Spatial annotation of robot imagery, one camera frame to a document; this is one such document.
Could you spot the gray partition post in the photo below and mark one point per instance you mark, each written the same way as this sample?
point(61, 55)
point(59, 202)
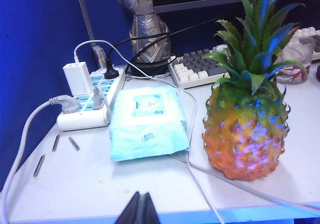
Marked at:
point(85, 14)

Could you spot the clear cup with red print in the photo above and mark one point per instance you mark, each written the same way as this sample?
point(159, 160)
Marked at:
point(303, 59)

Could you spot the white power strip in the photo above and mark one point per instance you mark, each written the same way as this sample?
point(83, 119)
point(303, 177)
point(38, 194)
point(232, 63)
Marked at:
point(80, 120)

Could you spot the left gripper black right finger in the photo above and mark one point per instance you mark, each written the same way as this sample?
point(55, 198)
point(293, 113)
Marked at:
point(148, 212)

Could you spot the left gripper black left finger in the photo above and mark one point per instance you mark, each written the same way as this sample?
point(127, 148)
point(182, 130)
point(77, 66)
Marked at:
point(131, 212)

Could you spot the round white keyboard knob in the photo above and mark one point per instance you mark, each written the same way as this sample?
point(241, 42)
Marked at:
point(219, 48)

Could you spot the artificial pineapple with green crown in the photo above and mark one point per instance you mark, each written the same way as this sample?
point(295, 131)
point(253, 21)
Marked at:
point(240, 139)

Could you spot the light blue tissue pack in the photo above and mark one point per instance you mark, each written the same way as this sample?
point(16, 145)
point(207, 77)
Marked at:
point(150, 134)

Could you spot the small metal rod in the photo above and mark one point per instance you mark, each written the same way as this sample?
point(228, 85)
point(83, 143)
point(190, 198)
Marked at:
point(55, 143)
point(74, 144)
point(39, 165)

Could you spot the silver hexagon figurine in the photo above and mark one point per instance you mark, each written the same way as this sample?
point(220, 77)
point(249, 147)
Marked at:
point(147, 27)

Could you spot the white and gray keyboard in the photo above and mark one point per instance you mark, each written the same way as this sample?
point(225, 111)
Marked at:
point(197, 64)

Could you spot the white charger adapter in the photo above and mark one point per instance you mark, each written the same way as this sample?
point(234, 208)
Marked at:
point(77, 79)

